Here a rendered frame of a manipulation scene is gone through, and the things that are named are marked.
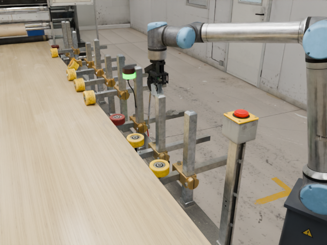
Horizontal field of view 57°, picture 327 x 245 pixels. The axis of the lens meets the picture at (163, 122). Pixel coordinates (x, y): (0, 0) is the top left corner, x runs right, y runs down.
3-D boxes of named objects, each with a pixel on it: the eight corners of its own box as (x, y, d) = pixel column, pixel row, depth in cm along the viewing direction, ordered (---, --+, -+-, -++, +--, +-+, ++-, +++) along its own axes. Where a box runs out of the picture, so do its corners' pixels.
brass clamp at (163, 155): (158, 148, 153) (157, 140, 151) (170, 162, 142) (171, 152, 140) (147, 151, 150) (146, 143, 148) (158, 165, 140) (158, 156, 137)
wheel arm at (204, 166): (237, 157, 140) (238, 149, 138) (242, 161, 137) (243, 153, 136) (153, 184, 122) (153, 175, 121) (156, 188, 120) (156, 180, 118)
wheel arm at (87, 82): (148, 75, 215) (148, 70, 213) (150, 76, 212) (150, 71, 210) (78, 85, 194) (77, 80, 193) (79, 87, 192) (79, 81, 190)
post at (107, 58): (114, 121, 212) (109, 53, 191) (116, 123, 210) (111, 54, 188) (109, 122, 211) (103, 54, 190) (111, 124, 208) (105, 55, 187)
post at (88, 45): (95, 99, 253) (89, 41, 232) (96, 100, 250) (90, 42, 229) (91, 99, 251) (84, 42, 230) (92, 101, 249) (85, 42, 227)
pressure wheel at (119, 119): (122, 130, 167) (121, 111, 162) (128, 136, 161) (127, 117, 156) (109, 133, 164) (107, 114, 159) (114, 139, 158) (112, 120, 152)
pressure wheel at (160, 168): (153, 179, 127) (152, 156, 122) (171, 183, 125) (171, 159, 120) (147, 191, 120) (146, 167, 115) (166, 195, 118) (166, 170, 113)
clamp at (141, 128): (137, 122, 171) (137, 114, 169) (147, 132, 160) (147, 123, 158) (128, 124, 168) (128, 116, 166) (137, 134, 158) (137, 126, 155)
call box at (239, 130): (239, 131, 92) (242, 108, 88) (255, 141, 86) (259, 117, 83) (221, 136, 89) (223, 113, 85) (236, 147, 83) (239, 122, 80)
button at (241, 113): (241, 113, 87) (242, 108, 86) (251, 118, 84) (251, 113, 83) (230, 115, 85) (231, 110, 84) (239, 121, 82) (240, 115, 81)
